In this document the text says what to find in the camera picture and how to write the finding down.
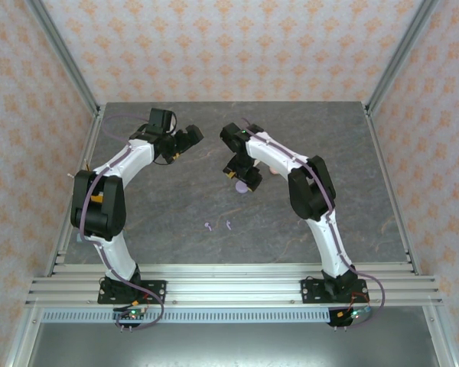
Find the aluminium left side rail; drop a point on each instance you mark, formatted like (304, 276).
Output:
(61, 239)

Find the aluminium right side rail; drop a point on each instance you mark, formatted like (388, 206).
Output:
(381, 153)

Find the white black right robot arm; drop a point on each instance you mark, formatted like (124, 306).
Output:
(313, 183)

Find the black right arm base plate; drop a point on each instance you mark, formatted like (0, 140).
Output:
(311, 292)

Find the pink earbud charging case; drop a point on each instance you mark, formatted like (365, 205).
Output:
(274, 171)

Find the aluminium left corner post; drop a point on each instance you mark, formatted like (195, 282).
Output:
(64, 53)

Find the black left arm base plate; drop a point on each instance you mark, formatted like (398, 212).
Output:
(155, 292)

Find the aluminium right corner post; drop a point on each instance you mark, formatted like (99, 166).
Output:
(401, 53)

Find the aluminium frame leg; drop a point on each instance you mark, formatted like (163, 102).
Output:
(21, 336)
(440, 336)

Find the aluminium corner post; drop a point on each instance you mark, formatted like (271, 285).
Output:
(64, 53)
(401, 53)

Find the aluminium left frame leg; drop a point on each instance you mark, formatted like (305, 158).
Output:
(21, 336)

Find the grey metal sheet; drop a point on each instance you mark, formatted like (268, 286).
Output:
(229, 348)

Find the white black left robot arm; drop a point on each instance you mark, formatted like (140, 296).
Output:
(99, 202)

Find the aluminium rail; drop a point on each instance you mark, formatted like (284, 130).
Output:
(61, 239)
(381, 153)

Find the purple earbud charging case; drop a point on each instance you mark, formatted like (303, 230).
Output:
(241, 188)

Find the orange black pencil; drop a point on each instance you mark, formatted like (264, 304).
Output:
(87, 165)

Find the aluminium right frame leg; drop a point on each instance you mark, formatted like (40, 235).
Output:
(440, 336)

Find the aluminium mounting rail beam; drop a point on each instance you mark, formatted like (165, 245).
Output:
(233, 286)

